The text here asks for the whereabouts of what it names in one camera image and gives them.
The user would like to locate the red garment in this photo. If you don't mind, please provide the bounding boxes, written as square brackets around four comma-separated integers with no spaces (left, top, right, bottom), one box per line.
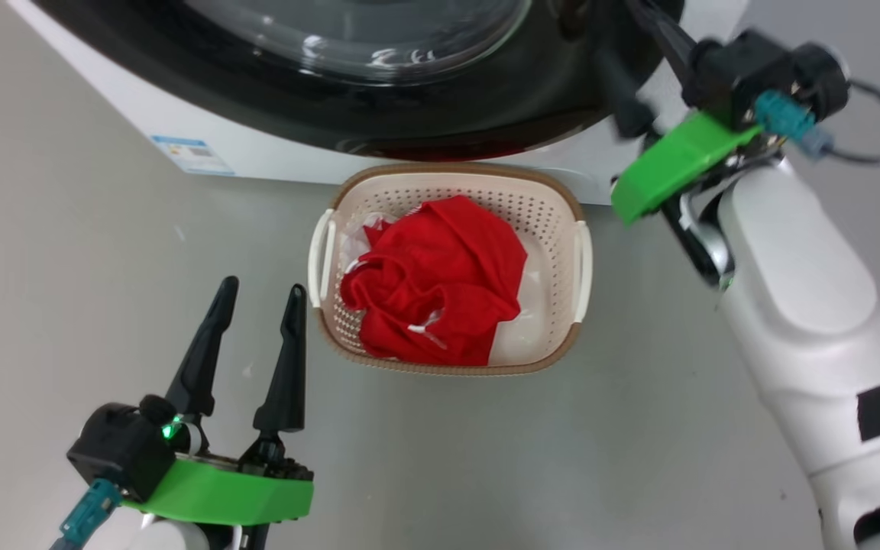
[339,196,529,367]

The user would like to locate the blue energy label sticker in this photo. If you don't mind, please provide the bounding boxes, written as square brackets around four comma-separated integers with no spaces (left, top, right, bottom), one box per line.
[150,135,236,177]

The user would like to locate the cream basket with brown rim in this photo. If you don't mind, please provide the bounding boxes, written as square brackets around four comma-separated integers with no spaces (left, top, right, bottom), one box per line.
[307,162,594,377]

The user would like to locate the black round glass washer door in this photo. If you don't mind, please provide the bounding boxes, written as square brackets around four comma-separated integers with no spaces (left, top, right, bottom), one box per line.
[31,0,685,163]

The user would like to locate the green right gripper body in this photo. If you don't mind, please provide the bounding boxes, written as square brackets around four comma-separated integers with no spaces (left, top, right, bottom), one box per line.
[610,109,763,227]

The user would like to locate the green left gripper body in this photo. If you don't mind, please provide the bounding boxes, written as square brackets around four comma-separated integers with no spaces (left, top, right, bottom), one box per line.
[123,435,315,528]

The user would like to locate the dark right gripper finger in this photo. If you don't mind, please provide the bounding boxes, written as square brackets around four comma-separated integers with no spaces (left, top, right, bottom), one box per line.
[627,0,716,100]
[595,46,656,140]

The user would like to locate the teal right camera connector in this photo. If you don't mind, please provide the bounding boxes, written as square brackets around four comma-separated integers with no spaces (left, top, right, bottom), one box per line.
[753,89,836,160]

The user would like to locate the teal camera connector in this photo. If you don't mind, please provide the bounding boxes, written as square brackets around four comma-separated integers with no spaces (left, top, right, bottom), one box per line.
[49,479,124,550]
[753,89,836,160]

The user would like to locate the teal left camera connector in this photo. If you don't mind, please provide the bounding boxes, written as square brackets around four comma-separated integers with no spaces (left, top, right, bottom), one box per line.
[49,479,124,550]

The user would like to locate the white front-load washing machine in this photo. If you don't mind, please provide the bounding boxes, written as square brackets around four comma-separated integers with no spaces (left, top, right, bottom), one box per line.
[5,0,754,207]

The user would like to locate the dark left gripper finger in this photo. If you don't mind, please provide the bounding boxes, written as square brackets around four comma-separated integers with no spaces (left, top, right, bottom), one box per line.
[164,276,241,419]
[253,283,309,434]

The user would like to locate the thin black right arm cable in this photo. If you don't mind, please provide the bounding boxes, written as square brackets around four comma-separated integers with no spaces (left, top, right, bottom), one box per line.
[822,79,880,180]

